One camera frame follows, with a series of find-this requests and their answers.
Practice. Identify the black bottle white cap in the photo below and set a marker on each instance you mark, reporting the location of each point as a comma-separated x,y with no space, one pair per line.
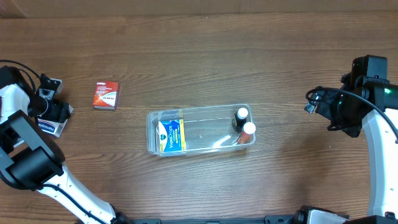
239,119

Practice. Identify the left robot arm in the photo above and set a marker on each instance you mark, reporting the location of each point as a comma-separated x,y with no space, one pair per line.
30,159

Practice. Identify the white Hansaplast box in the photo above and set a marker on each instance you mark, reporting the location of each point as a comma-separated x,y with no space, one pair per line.
54,127

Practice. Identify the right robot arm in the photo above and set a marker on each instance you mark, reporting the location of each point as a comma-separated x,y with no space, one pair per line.
366,103

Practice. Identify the orange bottle white cap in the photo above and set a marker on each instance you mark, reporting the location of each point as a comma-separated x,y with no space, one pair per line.
248,130

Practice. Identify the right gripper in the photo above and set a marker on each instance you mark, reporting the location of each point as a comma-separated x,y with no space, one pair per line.
323,108

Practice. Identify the red medicine box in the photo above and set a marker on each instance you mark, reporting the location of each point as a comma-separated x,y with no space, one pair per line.
106,95

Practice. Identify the blue yellow VapoDrops box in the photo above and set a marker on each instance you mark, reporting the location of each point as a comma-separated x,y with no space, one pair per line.
172,135

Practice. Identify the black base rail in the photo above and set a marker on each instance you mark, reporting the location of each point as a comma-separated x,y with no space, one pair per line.
268,219

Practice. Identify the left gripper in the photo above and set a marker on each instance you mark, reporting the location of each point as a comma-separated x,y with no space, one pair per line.
61,111

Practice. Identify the clear plastic container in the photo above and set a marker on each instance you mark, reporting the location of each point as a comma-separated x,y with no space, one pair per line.
207,129

